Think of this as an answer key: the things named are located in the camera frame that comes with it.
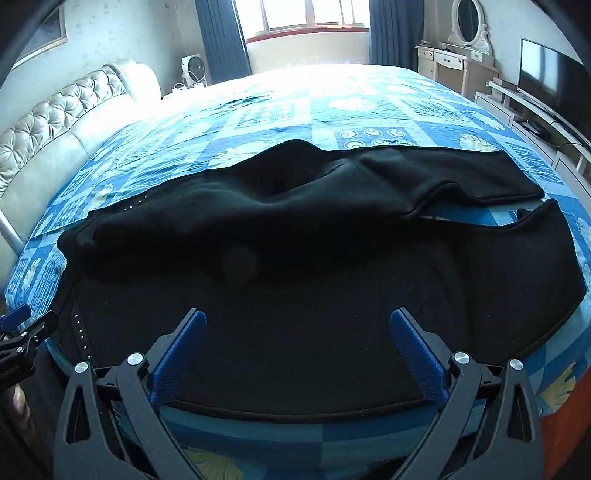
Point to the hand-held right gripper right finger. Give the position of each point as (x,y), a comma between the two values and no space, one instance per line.
(414,348)

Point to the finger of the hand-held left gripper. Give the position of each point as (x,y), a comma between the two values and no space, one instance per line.
(18,317)

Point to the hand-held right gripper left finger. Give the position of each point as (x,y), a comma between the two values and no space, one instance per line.
(181,348)

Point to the black pants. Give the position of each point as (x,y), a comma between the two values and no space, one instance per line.
(300,258)

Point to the person's left hand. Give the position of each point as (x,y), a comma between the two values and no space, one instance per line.
(21,408)

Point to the tufted leather headboard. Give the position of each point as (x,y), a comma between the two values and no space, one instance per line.
(55,134)

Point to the white television stand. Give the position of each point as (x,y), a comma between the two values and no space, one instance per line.
(512,108)

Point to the blue patterned bedspread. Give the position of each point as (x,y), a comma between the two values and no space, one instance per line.
(295,106)

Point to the white fan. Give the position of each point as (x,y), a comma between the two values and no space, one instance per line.
(193,71)

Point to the white dressing table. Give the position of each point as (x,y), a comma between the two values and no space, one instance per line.
(450,62)

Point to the black television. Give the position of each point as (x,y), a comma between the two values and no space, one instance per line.
(554,87)

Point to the blue curtain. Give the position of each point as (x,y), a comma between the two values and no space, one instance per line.
(392,32)
(221,41)

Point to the oval white-framed mirror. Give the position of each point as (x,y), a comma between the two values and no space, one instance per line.
(468,23)

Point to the window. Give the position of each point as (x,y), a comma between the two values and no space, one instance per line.
(304,14)

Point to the framed wall picture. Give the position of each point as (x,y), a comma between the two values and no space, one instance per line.
(41,34)

